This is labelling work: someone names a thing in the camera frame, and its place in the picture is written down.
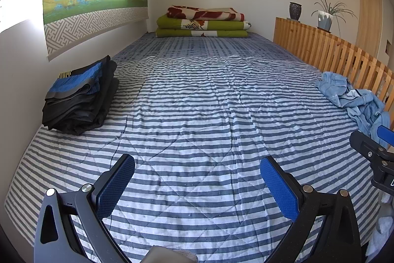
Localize black folded clothes pile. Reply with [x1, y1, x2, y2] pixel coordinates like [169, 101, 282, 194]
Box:
[42, 55, 119, 136]

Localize blue grey folded garment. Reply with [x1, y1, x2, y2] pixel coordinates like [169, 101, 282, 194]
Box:
[46, 61, 105, 99]

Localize light wooden wardrobe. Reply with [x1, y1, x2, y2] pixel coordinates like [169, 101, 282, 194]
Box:
[355, 0, 394, 58]

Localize potted spider plant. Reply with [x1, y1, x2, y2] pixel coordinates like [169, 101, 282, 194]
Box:
[311, 0, 358, 32]

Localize blue white striped bedspread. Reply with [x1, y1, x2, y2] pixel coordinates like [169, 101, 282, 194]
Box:
[4, 32, 391, 263]

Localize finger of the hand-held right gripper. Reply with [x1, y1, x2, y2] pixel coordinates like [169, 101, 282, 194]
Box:
[350, 130, 394, 165]
[377, 125, 394, 148]

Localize green folded quilt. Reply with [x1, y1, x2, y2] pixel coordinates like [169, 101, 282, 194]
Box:
[155, 28, 250, 38]
[156, 15, 251, 31]

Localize dark ceramic vase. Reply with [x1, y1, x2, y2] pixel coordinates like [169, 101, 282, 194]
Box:
[289, 2, 303, 21]

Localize person's right hand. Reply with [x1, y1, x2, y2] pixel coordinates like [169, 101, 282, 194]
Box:
[367, 204, 394, 255]

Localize wooden slatted bed rail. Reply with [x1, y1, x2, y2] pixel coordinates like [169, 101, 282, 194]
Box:
[273, 17, 394, 112]

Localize red floral folded blanket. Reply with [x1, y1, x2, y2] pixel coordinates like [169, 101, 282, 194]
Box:
[166, 6, 245, 21]

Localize light blue jeans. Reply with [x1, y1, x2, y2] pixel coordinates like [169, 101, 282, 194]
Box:
[314, 71, 391, 146]

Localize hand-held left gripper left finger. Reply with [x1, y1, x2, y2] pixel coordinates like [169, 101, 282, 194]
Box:
[33, 154, 136, 263]

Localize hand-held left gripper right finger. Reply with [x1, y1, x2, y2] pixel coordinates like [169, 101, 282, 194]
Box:
[259, 156, 362, 263]

